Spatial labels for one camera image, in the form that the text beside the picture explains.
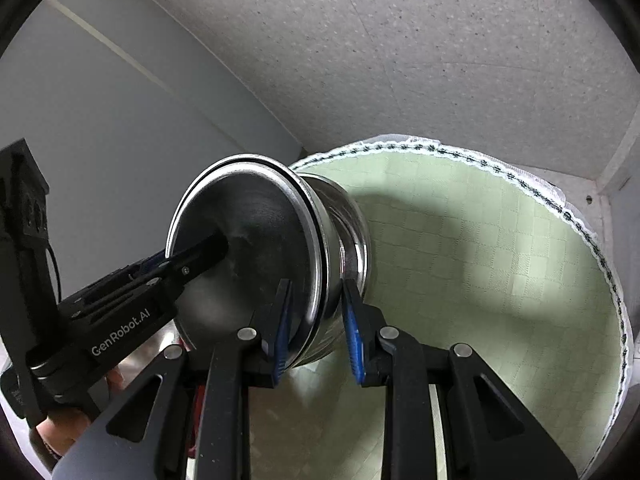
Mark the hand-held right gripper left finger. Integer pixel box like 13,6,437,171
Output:
50,279,294,480

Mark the person's left hand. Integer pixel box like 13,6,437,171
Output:
36,364,125,461

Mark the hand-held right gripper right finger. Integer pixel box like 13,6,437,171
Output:
341,280,581,480

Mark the green lace-trimmed tablecloth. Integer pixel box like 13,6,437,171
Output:
240,132,636,480

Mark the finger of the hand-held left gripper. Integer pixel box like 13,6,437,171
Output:
145,233,230,297
60,251,171,307

